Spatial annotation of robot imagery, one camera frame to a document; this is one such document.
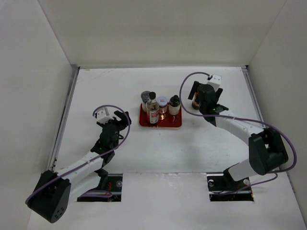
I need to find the red-lid chili sauce jar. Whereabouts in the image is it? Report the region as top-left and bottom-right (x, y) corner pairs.
(191, 92), (200, 110)

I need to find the black-cap grinder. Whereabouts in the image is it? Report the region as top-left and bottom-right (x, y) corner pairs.
(168, 95), (181, 115)

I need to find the white-lid spice jar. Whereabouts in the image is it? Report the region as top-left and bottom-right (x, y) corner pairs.
(157, 96), (168, 120)

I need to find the soy sauce glass bottle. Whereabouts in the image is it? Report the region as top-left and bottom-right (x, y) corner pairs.
(146, 92), (159, 124)

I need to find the clear-cap salt grinder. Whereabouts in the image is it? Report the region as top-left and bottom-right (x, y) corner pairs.
(141, 91), (150, 113)

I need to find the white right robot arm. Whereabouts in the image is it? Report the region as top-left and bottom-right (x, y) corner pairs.
(188, 81), (289, 190)

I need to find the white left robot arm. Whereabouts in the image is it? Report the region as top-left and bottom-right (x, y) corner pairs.
(25, 108), (131, 223)

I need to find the red lacquer tray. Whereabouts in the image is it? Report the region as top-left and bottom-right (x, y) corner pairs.
(139, 104), (182, 129)

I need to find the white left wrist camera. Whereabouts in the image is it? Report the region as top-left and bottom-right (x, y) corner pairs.
(93, 107), (113, 124)

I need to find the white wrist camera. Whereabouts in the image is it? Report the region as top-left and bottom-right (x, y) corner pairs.
(93, 107), (113, 124)
(207, 74), (222, 91)

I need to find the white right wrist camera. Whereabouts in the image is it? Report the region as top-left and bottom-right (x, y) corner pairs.
(207, 74), (222, 91)

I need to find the right aluminium frame rail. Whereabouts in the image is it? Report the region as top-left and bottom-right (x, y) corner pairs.
(241, 66), (264, 122)

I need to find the aluminium frame rail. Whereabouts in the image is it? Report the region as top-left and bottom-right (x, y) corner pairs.
(241, 66), (264, 122)
(47, 64), (80, 171)

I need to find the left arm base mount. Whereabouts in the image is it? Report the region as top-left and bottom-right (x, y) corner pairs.
(77, 169), (123, 202)

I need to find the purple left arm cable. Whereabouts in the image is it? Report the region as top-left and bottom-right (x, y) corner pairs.
(25, 104), (131, 204)

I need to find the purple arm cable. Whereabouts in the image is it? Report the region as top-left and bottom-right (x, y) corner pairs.
(25, 104), (131, 204)
(179, 71), (298, 196)

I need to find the left aluminium frame rail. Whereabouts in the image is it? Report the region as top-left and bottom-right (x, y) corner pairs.
(47, 64), (80, 171)

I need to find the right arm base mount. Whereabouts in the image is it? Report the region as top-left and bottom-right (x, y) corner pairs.
(206, 173), (254, 202)

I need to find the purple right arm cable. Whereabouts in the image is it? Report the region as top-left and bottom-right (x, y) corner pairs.
(179, 71), (298, 196)

